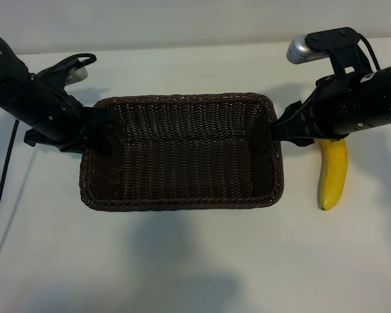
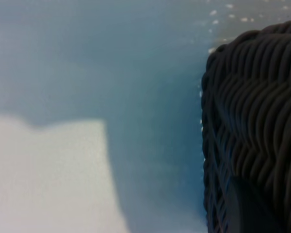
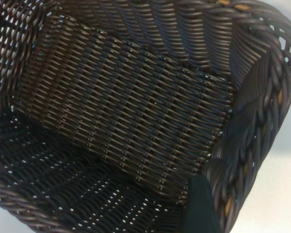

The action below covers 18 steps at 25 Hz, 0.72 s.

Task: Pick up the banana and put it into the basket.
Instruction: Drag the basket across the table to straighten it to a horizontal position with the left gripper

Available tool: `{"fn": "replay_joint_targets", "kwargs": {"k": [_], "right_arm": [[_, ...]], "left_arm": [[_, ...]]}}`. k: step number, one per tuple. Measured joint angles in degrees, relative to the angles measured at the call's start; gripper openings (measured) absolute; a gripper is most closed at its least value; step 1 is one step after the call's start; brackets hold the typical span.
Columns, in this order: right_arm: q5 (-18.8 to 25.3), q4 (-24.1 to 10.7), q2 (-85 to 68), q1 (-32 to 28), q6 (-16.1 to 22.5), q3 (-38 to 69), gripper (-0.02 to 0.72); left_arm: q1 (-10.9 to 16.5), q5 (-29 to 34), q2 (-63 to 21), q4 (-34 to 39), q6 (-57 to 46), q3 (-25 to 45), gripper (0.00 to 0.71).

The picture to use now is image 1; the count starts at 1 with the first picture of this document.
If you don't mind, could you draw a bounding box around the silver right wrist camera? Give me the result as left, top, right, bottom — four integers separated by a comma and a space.
285, 34, 334, 65

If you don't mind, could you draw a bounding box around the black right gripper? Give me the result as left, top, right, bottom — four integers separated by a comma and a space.
272, 72, 363, 147

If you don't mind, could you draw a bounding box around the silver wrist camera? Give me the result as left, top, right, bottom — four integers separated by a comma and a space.
65, 66, 89, 83
285, 34, 334, 65

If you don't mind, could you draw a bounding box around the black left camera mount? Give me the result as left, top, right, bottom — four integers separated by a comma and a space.
35, 53, 98, 91

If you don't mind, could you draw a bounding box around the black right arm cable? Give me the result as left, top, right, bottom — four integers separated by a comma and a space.
357, 32, 383, 72

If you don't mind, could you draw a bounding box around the yellow banana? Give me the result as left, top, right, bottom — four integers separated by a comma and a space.
317, 138, 349, 212

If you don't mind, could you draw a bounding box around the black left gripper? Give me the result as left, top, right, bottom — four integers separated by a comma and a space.
56, 97, 119, 157

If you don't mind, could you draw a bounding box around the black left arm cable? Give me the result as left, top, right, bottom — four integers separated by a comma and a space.
0, 119, 20, 250

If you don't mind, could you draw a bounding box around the dark brown wicker basket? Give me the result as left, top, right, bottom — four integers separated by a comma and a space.
80, 93, 285, 213

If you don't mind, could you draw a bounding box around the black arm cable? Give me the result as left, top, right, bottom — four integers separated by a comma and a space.
0, 119, 20, 250
357, 32, 383, 72

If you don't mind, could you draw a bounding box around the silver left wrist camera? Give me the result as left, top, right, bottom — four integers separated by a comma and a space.
65, 66, 89, 83

